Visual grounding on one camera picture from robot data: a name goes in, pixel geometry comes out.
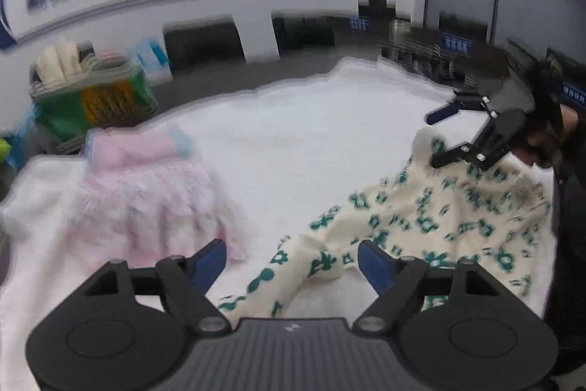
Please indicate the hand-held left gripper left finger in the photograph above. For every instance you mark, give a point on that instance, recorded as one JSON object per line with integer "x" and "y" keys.
{"x": 208, "y": 262}

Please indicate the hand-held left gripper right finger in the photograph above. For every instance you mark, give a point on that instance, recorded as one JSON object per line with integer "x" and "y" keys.
{"x": 375, "y": 265}

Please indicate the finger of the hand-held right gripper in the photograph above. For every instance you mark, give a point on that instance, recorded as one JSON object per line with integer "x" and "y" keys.
{"x": 442, "y": 115}
{"x": 458, "y": 155}

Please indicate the cream garment with green flowers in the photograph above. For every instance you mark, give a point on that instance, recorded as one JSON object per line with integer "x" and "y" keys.
{"x": 412, "y": 217}

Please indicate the person's right hand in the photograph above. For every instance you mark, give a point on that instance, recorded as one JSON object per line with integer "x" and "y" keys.
{"x": 574, "y": 118}

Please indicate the blue desk name plate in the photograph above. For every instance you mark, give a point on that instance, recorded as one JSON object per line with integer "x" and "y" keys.
{"x": 570, "y": 91}
{"x": 455, "y": 43}
{"x": 359, "y": 22}

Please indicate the pink floral ruffled garment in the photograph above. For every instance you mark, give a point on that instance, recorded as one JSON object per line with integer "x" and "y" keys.
{"x": 151, "y": 207}

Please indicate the pink garment with blue trim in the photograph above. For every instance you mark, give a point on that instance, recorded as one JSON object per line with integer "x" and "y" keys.
{"x": 132, "y": 146}

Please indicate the white towel blanket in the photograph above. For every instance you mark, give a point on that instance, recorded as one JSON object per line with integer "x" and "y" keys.
{"x": 284, "y": 134}

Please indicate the black office chair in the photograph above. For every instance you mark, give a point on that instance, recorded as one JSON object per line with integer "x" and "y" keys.
{"x": 304, "y": 31}
{"x": 203, "y": 45}

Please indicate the yellow-green object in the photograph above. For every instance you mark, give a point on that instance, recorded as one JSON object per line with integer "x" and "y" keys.
{"x": 2, "y": 148}

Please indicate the cream cloth in bag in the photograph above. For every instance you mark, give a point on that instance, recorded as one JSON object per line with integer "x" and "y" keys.
{"x": 59, "y": 61}

